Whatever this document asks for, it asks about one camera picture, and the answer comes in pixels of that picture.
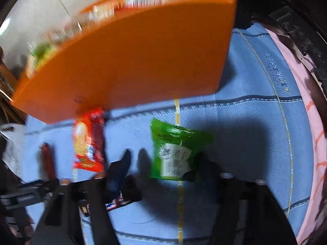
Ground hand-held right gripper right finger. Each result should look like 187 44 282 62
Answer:
189 156 292 245

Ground dark carved wooden furniture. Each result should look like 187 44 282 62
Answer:
217 0 327 100

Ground green seed packet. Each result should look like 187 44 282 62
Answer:
31 42 59 62

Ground blue checked cloth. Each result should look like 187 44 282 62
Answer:
23 23 315 245

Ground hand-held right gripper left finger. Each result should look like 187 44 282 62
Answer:
33 149 142 245

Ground small red snack packet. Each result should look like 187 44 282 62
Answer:
73 107 105 173

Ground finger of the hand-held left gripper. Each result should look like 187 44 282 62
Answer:
24 179 60 194

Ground brown sausage stick packet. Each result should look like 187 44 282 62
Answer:
41 144 56 182

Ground pink patterned cloth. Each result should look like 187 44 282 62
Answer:
266 28 327 245

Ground green plum packet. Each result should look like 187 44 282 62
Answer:
149 118 214 182

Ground orange cardboard box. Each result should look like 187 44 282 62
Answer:
10 0 238 124

